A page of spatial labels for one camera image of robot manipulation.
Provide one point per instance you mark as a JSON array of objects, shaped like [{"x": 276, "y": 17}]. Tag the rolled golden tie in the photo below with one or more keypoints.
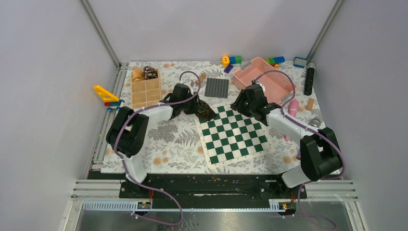
[{"x": 137, "y": 75}]

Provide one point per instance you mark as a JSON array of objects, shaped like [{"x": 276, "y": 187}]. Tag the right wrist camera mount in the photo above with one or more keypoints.
[{"x": 261, "y": 85}]

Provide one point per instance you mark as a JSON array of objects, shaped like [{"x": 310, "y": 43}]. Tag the blue grey toy brick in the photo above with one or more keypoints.
[{"x": 299, "y": 62}]

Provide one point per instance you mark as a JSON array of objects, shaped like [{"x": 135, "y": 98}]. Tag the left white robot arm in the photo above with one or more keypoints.
[{"x": 127, "y": 133}]

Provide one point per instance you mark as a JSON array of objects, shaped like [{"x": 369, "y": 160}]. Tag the purple toy brick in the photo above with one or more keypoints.
[{"x": 228, "y": 69}]

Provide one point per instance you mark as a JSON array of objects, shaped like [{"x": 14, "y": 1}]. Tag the black toy microphone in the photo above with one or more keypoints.
[{"x": 309, "y": 79}]

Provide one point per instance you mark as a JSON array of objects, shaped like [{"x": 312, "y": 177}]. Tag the yellow round toy block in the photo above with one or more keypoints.
[{"x": 225, "y": 61}]

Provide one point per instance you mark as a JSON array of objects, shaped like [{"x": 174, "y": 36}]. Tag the green white chessboard mat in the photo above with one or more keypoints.
[{"x": 232, "y": 137}]

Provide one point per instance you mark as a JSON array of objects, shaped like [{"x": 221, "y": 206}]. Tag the rolled floral black tie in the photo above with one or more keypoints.
[{"x": 150, "y": 73}]

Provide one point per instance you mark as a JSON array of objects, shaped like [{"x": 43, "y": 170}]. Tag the green toy brick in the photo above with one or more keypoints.
[{"x": 238, "y": 59}]

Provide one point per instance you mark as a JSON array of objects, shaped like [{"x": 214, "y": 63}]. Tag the black key-patterned necktie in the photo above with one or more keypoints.
[{"x": 206, "y": 113}]

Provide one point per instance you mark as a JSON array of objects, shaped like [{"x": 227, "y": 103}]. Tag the multicolour toy brick train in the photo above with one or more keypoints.
[{"x": 275, "y": 62}]

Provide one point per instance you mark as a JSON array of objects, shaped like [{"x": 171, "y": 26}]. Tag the wooden compartment box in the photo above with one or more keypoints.
[{"x": 146, "y": 93}]

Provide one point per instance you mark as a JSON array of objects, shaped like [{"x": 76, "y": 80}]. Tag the grey studded baseplate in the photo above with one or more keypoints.
[{"x": 216, "y": 87}]

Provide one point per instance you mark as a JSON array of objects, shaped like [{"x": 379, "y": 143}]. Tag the small wooden arch block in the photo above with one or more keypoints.
[{"x": 201, "y": 79}]

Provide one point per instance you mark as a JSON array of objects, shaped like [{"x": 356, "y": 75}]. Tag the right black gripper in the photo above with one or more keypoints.
[{"x": 238, "y": 104}]

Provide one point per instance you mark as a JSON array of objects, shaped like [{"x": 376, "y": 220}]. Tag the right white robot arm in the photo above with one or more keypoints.
[{"x": 320, "y": 154}]

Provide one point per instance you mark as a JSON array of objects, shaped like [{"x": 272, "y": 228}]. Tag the pink perforated plastic basket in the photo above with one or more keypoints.
[{"x": 277, "y": 87}]

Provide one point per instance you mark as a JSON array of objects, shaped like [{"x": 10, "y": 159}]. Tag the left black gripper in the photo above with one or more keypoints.
[{"x": 197, "y": 107}]

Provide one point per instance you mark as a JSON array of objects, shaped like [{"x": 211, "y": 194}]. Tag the small wooden rectangular block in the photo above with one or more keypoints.
[{"x": 310, "y": 104}]

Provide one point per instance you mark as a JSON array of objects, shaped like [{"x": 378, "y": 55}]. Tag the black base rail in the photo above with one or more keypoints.
[{"x": 209, "y": 191}]

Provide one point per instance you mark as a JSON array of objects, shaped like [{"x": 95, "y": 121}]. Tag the yellow toy ladder vehicle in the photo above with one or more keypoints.
[{"x": 111, "y": 102}]

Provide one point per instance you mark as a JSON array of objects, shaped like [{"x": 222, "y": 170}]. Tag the purple glitter toy microphone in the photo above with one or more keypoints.
[{"x": 315, "y": 122}]

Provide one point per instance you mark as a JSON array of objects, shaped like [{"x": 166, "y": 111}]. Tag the pink toy microphone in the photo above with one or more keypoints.
[{"x": 293, "y": 107}]

